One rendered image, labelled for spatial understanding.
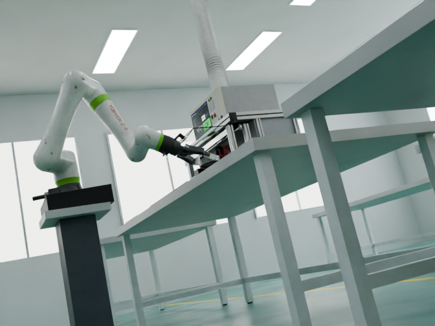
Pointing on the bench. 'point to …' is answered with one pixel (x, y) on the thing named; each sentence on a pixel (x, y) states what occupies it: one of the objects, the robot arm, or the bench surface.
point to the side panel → (277, 126)
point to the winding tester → (238, 100)
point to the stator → (207, 162)
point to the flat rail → (212, 142)
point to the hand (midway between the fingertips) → (208, 160)
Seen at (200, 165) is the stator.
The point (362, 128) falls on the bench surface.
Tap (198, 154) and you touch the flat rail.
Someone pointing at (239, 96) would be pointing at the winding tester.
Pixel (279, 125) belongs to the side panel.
